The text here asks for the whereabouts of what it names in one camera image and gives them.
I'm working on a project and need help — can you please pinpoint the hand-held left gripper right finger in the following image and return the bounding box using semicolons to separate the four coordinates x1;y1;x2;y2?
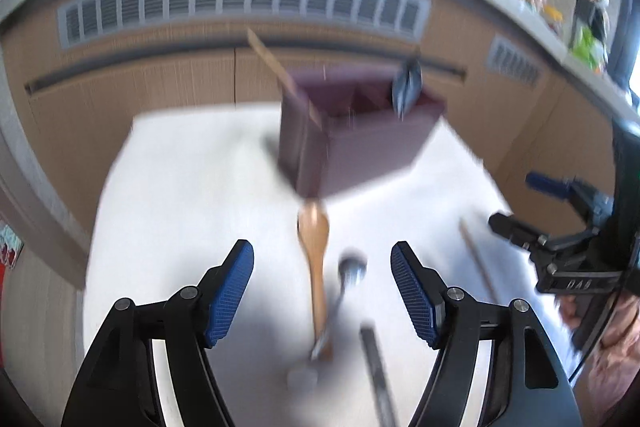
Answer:
391;241;581;427

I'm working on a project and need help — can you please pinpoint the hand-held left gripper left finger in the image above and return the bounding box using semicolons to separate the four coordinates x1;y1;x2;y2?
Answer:
61;239;254;427

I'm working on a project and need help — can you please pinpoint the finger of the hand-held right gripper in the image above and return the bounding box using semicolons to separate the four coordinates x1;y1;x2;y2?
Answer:
488;212;601;266
524;171;614;233

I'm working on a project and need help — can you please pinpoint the metal spoon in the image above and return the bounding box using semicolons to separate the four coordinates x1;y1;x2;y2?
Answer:
309;251;369;363

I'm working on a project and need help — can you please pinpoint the wooden spoon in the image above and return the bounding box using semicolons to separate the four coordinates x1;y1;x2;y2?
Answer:
297;201;335;360

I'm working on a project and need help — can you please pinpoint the brown plastic utensil holder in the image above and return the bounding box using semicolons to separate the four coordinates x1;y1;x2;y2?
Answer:
277;67;447;198

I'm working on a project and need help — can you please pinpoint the wooden chopstick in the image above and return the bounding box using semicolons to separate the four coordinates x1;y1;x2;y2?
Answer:
459;218;501;303
246;28;326;128

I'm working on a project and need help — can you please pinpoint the person's right forearm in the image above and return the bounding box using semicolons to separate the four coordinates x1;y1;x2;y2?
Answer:
557;292;640;399

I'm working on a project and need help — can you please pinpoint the cream white cloth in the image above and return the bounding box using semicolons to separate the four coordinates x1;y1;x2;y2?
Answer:
82;104;586;427

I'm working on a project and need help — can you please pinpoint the short grey vent grille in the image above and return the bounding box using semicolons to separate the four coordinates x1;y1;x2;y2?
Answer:
487;35;544;88

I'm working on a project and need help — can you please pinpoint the green packet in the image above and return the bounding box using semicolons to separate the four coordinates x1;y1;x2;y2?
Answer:
569;29;609;74

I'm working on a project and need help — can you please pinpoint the jar with red contents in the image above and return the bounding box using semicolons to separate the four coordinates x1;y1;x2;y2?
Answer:
545;4;566;36

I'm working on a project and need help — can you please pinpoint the red floor mat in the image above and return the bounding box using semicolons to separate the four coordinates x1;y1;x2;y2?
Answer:
0;222;26;269

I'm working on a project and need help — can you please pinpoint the wooden base cabinet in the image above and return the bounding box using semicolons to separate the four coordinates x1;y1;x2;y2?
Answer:
0;0;640;290

